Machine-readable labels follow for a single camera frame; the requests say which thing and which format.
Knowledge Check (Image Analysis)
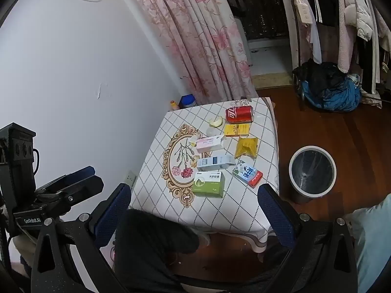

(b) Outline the green medicine box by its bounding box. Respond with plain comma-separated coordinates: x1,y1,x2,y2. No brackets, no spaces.
192,171,226,198

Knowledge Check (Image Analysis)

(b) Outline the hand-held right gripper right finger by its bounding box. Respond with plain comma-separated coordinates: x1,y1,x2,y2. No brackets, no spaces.
257,184,358,293

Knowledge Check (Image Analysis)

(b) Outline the yellow snack packet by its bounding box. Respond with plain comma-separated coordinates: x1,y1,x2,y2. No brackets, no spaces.
235,137,259,158

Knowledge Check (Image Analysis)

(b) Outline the pink floral curtain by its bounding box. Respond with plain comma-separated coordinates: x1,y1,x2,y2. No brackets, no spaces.
122,0,259,106

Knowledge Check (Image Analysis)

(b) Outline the pink medicine box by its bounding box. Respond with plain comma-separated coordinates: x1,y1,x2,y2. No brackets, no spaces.
195,135,227,153

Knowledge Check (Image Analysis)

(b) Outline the pink fleece garment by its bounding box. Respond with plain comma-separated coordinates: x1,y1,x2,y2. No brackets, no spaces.
335,0,358,74

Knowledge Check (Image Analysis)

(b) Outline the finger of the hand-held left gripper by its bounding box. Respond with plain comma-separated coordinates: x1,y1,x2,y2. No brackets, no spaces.
36,166,96,193
38,175,105,212

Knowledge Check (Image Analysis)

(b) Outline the red and blue milk carton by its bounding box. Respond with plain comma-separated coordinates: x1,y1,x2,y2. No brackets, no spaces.
232,160,263,189

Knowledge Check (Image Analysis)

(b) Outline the light blue cloth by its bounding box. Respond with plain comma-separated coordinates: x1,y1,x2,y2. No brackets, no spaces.
344,194,391,293

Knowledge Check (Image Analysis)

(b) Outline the white puffer jacket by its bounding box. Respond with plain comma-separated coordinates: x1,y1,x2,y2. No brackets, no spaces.
345,0,375,41

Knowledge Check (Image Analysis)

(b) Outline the red soda can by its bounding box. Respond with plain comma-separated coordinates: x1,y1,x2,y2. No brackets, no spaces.
225,105,255,124

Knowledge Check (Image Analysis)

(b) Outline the white hanging shirt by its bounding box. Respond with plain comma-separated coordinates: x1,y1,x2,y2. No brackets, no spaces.
290,0,323,65

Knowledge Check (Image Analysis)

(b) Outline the white checked tablecloth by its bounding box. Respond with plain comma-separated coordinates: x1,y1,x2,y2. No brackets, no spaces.
130,97,280,239

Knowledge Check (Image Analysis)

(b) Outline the blue cloth bundle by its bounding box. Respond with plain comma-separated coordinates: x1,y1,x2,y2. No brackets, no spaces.
302,75,362,112

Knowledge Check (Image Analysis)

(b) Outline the white round trash bin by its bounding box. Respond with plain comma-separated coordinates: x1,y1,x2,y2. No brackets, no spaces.
289,146,337,205

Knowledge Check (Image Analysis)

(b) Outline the white and blue box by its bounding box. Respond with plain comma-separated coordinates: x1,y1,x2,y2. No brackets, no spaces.
197,154,235,172

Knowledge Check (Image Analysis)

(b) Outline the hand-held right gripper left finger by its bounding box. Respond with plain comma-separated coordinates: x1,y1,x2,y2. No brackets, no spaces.
31,183,132,293

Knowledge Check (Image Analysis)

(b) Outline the yellow cardboard box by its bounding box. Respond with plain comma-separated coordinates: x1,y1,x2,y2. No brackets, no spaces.
224,123,250,137

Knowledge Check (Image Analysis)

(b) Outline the blue lidded container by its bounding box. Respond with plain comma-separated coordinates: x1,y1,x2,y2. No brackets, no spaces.
179,94,197,109

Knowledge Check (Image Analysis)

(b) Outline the person's black trouser leg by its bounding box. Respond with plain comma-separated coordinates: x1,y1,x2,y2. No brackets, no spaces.
114,209,201,293

